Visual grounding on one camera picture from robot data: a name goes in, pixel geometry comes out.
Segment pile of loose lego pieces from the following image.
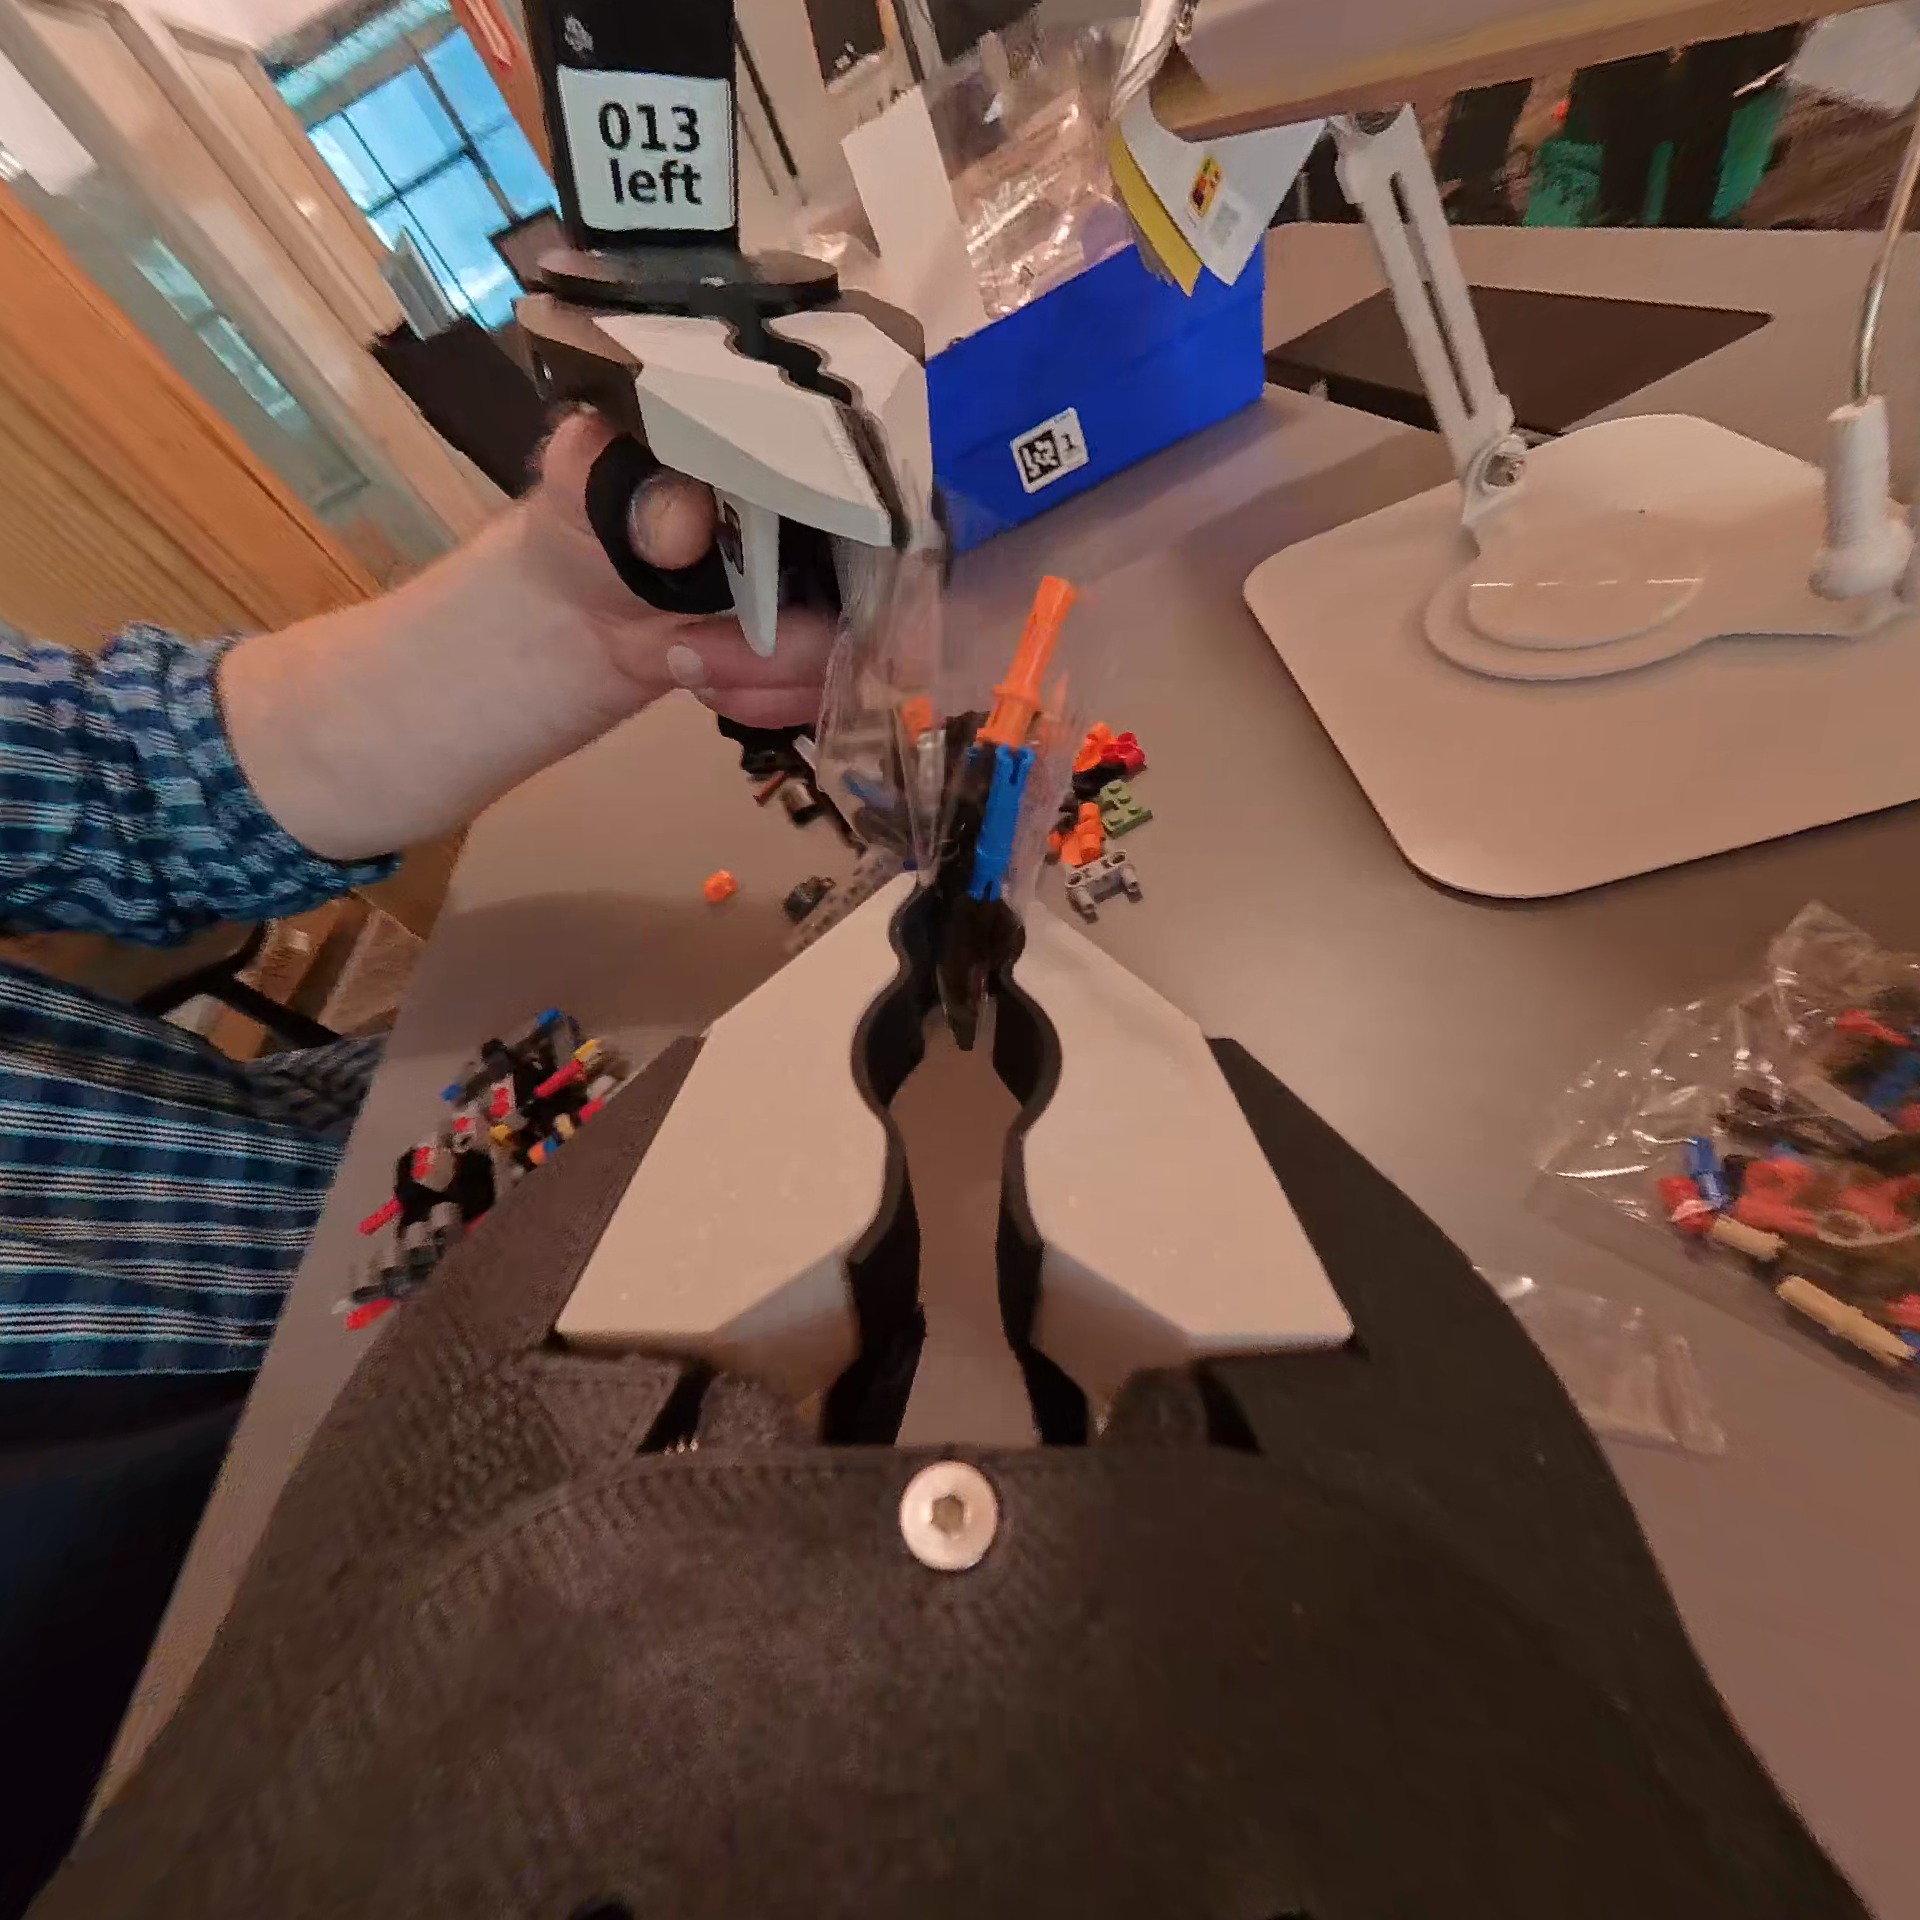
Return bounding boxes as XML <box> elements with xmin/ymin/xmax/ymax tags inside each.
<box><xmin>743</xmin><ymin>719</ymin><xmax>1159</xmax><ymax>922</ymax></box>

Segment white paper booklet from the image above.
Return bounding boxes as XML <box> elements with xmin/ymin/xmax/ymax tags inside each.
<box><xmin>841</xmin><ymin>83</ymin><xmax>993</xmax><ymax>362</ymax></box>

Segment white lamp stand base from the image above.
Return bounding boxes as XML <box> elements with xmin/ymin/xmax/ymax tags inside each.
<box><xmin>1242</xmin><ymin>415</ymin><xmax>1920</xmax><ymax>902</ymax></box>

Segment empty clear plastic bags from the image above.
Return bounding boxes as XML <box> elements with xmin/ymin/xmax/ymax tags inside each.
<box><xmin>930</xmin><ymin>30</ymin><xmax>1141</xmax><ymax>323</ymax></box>

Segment partly built lego chassis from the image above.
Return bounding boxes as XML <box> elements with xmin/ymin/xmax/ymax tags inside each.
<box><xmin>343</xmin><ymin>1007</ymin><xmax>633</xmax><ymax>1333</ymax></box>

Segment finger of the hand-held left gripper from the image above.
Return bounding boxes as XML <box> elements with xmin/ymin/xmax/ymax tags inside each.
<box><xmin>634</xmin><ymin>314</ymin><xmax>909</xmax><ymax>549</ymax></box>
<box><xmin>768</xmin><ymin>303</ymin><xmax>930</xmax><ymax>453</ymax></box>

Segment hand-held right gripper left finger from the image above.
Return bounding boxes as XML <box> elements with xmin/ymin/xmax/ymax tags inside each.
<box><xmin>552</xmin><ymin>876</ymin><xmax>934</xmax><ymax>1445</ymax></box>

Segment clear lego bag blue pins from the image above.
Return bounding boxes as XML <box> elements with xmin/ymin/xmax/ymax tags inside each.
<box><xmin>1531</xmin><ymin>901</ymin><xmax>1920</xmax><ymax>1373</ymax></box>

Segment dark trousers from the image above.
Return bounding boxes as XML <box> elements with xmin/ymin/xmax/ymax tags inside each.
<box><xmin>0</xmin><ymin>1371</ymin><xmax>258</xmax><ymax>1920</ymax></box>

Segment hanging paper tags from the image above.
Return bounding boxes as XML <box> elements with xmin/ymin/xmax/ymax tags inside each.
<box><xmin>1110</xmin><ymin>66</ymin><xmax>1324</xmax><ymax>293</ymax></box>

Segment blue plaid shirt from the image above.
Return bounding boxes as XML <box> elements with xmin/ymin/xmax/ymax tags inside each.
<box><xmin>0</xmin><ymin>960</ymin><xmax>385</xmax><ymax>1382</ymax></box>

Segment clear lego bag orange pins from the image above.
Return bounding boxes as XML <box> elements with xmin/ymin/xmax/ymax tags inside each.
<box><xmin>812</xmin><ymin>547</ymin><xmax>1083</xmax><ymax>1052</ymax></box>

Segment person's left forearm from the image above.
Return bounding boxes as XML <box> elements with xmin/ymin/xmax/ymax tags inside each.
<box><xmin>0</xmin><ymin>495</ymin><xmax>543</xmax><ymax>951</ymax></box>

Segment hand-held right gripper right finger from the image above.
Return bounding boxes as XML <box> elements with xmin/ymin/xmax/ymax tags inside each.
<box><xmin>998</xmin><ymin>901</ymin><xmax>1356</xmax><ymax>1445</ymax></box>

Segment person's left hand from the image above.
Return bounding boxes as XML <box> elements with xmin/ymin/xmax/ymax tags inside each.
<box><xmin>511</xmin><ymin>408</ymin><xmax>844</xmax><ymax>735</ymax></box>

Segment small empty clear bag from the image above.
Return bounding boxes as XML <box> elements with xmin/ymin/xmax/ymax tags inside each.
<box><xmin>1501</xmin><ymin>1274</ymin><xmax>1728</xmax><ymax>1456</ymax></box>

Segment blue box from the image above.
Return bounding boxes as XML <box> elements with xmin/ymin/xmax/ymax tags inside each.
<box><xmin>921</xmin><ymin>239</ymin><xmax>1271</xmax><ymax>553</ymax></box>

